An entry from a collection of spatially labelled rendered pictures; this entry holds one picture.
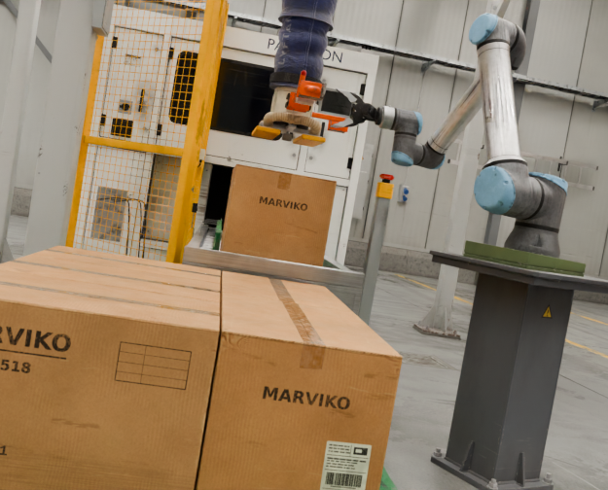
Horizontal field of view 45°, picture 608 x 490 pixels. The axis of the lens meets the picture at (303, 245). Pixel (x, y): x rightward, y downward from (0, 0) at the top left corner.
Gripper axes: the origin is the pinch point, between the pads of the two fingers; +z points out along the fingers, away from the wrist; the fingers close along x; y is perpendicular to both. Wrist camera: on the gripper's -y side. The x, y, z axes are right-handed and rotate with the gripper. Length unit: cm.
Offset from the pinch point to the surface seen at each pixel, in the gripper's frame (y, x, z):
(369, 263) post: 44, -62, -35
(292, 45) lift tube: 17.8, 24.9, 18.2
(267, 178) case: -3.8, -32.2, 21.6
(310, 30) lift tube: 17.6, 32.2, 11.6
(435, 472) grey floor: -48, -125, -48
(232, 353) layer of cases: -134, -75, 33
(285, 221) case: -3.6, -47.4, 11.9
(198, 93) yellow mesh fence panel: 65, 5, 55
